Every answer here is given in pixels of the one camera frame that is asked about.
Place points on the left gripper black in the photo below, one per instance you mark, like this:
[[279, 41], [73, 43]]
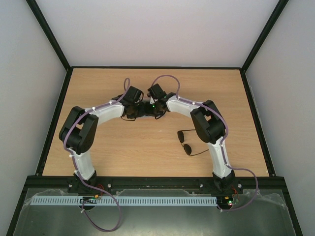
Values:
[[132, 117]]

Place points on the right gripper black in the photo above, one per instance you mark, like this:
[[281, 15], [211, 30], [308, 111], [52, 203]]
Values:
[[154, 108]]

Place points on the pink glasses case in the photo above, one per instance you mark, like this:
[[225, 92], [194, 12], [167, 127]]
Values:
[[147, 116]]

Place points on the black gold sunglasses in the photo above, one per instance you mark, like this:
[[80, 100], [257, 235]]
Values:
[[189, 147]]

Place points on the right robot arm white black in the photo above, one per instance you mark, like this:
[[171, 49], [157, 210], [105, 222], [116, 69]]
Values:
[[208, 124]]

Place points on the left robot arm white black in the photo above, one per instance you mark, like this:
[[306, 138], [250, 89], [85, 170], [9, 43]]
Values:
[[78, 134]]

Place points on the left controller board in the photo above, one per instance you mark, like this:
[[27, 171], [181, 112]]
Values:
[[90, 199]]

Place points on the controller board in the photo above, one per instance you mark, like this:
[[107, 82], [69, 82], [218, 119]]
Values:
[[90, 199], [228, 201]]

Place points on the right controller board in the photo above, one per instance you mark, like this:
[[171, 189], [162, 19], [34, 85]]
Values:
[[228, 201]]

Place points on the light blue slotted cable duct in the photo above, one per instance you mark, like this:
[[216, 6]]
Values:
[[126, 201]]

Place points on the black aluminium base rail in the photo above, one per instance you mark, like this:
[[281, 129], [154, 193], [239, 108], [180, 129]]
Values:
[[197, 185]]

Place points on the black enclosure frame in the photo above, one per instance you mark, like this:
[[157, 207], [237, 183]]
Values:
[[160, 33]]

